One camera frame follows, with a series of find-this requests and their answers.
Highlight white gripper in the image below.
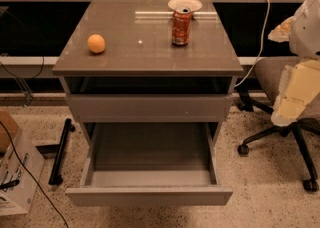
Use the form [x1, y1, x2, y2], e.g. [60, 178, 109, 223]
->
[268, 0, 320, 126]

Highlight orange fruit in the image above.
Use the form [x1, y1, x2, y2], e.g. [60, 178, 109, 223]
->
[87, 34, 105, 54]

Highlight grey drawer cabinet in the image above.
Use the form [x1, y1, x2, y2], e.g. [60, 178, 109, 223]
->
[51, 0, 244, 143]

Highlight open grey bottom drawer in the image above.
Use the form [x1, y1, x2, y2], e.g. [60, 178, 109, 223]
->
[67, 123, 232, 206]

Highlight closed grey middle drawer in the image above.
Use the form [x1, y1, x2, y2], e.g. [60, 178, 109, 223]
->
[66, 94, 233, 123]

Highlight grey office chair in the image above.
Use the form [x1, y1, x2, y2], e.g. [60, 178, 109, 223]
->
[237, 56, 320, 192]

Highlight orange soda can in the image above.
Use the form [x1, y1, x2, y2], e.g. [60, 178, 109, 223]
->
[172, 6, 192, 46]

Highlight white paper plate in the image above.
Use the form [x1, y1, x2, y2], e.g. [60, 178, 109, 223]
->
[168, 0, 202, 12]

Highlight black metal bar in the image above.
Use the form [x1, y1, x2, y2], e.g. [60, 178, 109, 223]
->
[48, 118, 75, 185]

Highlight brown cardboard box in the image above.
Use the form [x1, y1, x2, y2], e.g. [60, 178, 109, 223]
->
[0, 110, 19, 153]

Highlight white cardboard box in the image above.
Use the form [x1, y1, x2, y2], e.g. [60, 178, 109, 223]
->
[0, 129, 45, 216]

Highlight white hanging cable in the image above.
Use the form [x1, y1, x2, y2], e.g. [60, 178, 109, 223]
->
[234, 0, 271, 89]

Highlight black wall cable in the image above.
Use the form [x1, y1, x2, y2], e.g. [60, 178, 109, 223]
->
[0, 55, 46, 80]

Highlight black floor cable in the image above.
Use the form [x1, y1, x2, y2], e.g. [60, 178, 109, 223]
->
[0, 120, 70, 228]

